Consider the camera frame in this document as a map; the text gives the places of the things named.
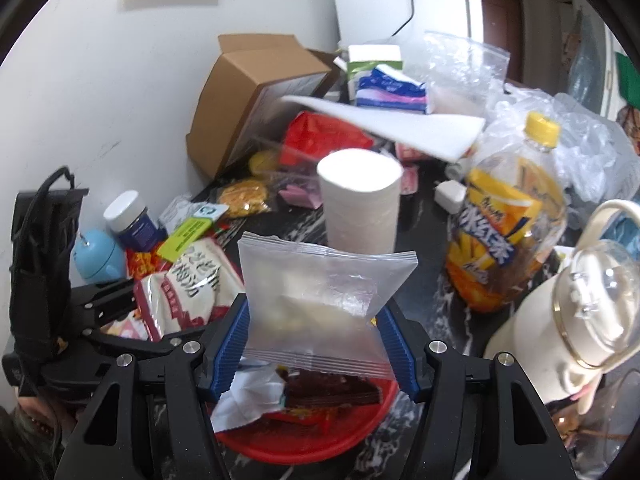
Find white charger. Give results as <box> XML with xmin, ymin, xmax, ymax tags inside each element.
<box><xmin>434</xmin><ymin>181</ymin><xmax>467</xmax><ymax>209</ymax></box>

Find white toilet paper roll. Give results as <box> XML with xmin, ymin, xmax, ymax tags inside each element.
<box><xmin>316</xmin><ymin>148</ymin><xmax>403</xmax><ymax>255</ymax></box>

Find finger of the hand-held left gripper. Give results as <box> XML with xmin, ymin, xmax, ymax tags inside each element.
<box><xmin>82</xmin><ymin>325</ymin><xmax>213</xmax><ymax>366</ymax></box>
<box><xmin>70</xmin><ymin>280</ymin><xmax>146</xmax><ymax>321</ymax></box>

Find white wrapper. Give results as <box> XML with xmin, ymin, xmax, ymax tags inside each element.
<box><xmin>210</xmin><ymin>365</ymin><xmax>288</xmax><ymax>433</ymax></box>

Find green tote bag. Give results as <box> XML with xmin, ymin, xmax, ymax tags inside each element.
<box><xmin>615</xmin><ymin>52</ymin><xmax>640</xmax><ymax>108</ymax></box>

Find white and green small packet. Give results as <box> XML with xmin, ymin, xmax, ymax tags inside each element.
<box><xmin>159</xmin><ymin>195</ymin><xmax>228</xmax><ymax>233</ymax></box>

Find orange tea bottle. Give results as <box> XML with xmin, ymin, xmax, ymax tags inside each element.
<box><xmin>445</xmin><ymin>111</ymin><xmax>568</xmax><ymax>314</ymax></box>

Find white fridge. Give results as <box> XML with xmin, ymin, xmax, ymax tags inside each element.
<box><xmin>333</xmin><ymin>0</ymin><xmax>483</xmax><ymax>53</ymax></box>

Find pink paper cup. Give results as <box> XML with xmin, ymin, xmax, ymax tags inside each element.
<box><xmin>395</xmin><ymin>142</ymin><xmax>451</xmax><ymax>196</ymax></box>

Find clear zip bag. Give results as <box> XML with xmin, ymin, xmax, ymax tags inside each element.
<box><xmin>422</xmin><ymin>30</ymin><xmax>512</xmax><ymax>116</ymax></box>

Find dark maroon snack packet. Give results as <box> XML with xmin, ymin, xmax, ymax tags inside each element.
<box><xmin>277</xmin><ymin>367</ymin><xmax>383</xmax><ymax>408</ymax></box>

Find blue tissue pack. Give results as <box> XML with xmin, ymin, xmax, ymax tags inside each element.
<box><xmin>355</xmin><ymin>64</ymin><xmax>432</xmax><ymax>115</ymax></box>

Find green and white box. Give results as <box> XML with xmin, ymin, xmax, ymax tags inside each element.
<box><xmin>345</xmin><ymin>44</ymin><xmax>405</xmax><ymax>96</ymax></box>

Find clear plastic snack packet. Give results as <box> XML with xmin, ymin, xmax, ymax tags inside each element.
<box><xmin>236</xmin><ymin>232</ymin><xmax>419</xmax><ymax>380</ymax></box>

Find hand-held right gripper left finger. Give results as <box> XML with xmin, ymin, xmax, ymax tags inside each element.
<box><xmin>52</xmin><ymin>294</ymin><xmax>251</xmax><ymax>480</ymax></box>

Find person's left hand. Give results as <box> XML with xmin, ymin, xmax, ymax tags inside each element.
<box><xmin>17</xmin><ymin>395</ymin><xmax>81</xmax><ymax>436</ymax></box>

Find red plastic bag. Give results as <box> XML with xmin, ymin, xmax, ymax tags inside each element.
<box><xmin>279</xmin><ymin>111</ymin><xmax>373</xmax><ymax>166</ymax></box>

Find black power cable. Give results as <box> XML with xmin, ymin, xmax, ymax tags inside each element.
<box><xmin>385</xmin><ymin>0</ymin><xmax>421</xmax><ymax>43</ymax></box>

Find green snack packet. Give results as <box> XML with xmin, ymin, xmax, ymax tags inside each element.
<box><xmin>156</xmin><ymin>217</ymin><xmax>213</xmax><ymax>263</ymax></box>

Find clear plastic bag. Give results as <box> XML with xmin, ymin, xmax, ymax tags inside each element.
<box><xmin>487</xmin><ymin>85</ymin><xmax>640</xmax><ymax>201</ymax></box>

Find light blue round toy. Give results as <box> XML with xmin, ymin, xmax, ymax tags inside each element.
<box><xmin>74</xmin><ymin>228</ymin><xmax>126</xmax><ymax>282</ymax></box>

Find yellow crisps bag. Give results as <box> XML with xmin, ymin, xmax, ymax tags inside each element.
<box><xmin>220</xmin><ymin>179</ymin><xmax>271</xmax><ymax>218</ymax></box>

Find pink packet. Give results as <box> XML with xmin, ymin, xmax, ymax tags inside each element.
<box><xmin>277</xmin><ymin>182</ymin><xmax>323</xmax><ymax>209</ymax></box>

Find red gold-print snack packet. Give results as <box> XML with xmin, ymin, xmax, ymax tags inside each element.
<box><xmin>262</xmin><ymin>405</ymin><xmax>346</xmax><ymax>436</ymax></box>

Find red plastic basket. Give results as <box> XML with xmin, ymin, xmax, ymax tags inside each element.
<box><xmin>207</xmin><ymin>377</ymin><xmax>401</xmax><ymax>463</ymax></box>

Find brown cardboard box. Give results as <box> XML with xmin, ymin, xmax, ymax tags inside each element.
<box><xmin>185</xmin><ymin>34</ymin><xmax>341</xmax><ymax>181</ymax></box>

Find white foam sheet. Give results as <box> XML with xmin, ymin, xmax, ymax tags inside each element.
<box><xmin>281</xmin><ymin>94</ymin><xmax>487</xmax><ymax>163</ymax></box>

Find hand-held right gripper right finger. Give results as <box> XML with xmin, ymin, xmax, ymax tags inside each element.
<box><xmin>375</xmin><ymin>300</ymin><xmax>578</xmax><ymax>480</ymax></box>

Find small red snack packets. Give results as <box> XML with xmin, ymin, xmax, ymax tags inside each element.
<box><xmin>125</xmin><ymin>247</ymin><xmax>166</xmax><ymax>281</ymax></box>

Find white and red snack packet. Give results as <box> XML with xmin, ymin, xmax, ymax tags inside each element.
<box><xmin>132</xmin><ymin>237</ymin><xmax>246</xmax><ymax>343</ymax></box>

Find colourful printed bag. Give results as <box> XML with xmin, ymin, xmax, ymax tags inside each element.
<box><xmin>615</xmin><ymin>105</ymin><xmax>640</xmax><ymax>156</ymax></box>

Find dark blue jar white lid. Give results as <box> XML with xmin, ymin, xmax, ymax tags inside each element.
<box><xmin>103</xmin><ymin>190</ymin><xmax>168</xmax><ymax>251</ymax></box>

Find glass mug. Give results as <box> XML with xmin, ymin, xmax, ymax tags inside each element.
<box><xmin>550</xmin><ymin>375</ymin><xmax>640</xmax><ymax>480</ymax></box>

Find brown door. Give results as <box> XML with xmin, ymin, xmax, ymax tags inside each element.
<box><xmin>480</xmin><ymin>0</ymin><xmax>526</xmax><ymax>83</ymax></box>

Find yellow round fruit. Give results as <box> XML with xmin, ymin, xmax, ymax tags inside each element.
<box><xmin>248</xmin><ymin>150</ymin><xmax>281</xmax><ymax>177</ymax></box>

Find cream water jug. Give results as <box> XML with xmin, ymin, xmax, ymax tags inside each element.
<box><xmin>482</xmin><ymin>199</ymin><xmax>640</xmax><ymax>406</ymax></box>

